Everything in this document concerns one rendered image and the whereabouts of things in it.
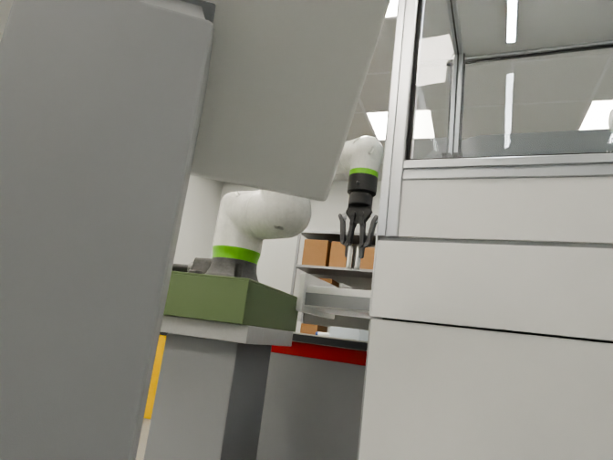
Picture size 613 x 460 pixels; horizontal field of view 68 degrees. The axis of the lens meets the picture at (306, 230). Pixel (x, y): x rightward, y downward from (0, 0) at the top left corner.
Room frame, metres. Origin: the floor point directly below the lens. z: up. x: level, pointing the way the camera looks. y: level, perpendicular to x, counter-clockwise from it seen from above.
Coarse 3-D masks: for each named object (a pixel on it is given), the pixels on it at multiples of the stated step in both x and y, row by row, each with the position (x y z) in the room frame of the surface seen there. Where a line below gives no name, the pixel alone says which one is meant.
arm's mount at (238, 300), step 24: (192, 288) 1.07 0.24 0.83; (216, 288) 1.05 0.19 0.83; (240, 288) 1.02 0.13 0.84; (264, 288) 1.10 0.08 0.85; (168, 312) 1.09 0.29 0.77; (192, 312) 1.06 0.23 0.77; (216, 312) 1.04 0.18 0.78; (240, 312) 1.02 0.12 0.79; (264, 312) 1.11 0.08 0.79; (288, 312) 1.26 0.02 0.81
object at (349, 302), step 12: (312, 288) 1.31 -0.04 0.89; (324, 288) 1.29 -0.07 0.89; (336, 288) 1.28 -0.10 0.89; (348, 288) 1.26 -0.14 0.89; (312, 300) 1.30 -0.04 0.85; (324, 300) 1.29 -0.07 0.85; (336, 300) 1.27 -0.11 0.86; (348, 300) 1.26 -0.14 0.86; (360, 300) 1.25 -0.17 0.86; (336, 312) 1.41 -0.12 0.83; (348, 312) 1.33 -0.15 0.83; (360, 312) 1.26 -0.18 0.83
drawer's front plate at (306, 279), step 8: (304, 280) 1.30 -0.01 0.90; (312, 280) 1.35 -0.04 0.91; (320, 280) 1.41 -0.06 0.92; (304, 288) 1.30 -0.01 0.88; (304, 296) 1.31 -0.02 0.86; (296, 304) 1.30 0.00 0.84; (304, 304) 1.31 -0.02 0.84; (304, 312) 1.35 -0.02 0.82; (312, 312) 1.38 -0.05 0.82; (320, 312) 1.44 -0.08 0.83
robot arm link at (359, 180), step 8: (352, 176) 1.35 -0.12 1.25; (360, 176) 1.34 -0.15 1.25; (368, 176) 1.34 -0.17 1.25; (352, 184) 1.35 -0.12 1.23; (360, 184) 1.34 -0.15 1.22; (368, 184) 1.34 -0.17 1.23; (376, 184) 1.36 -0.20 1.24; (352, 192) 1.37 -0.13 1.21; (360, 192) 1.35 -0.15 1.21; (368, 192) 1.35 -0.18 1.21; (376, 192) 1.37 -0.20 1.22
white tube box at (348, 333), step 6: (330, 330) 1.68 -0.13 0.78; (336, 330) 1.67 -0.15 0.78; (342, 330) 1.65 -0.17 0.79; (348, 330) 1.64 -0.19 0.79; (354, 330) 1.62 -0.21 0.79; (360, 330) 1.61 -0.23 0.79; (366, 330) 1.65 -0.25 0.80; (330, 336) 1.68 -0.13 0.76; (336, 336) 1.66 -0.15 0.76; (342, 336) 1.65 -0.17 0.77; (348, 336) 1.63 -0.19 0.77; (354, 336) 1.62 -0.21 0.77; (360, 336) 1.62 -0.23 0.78; (366, 336) 1.65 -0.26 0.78
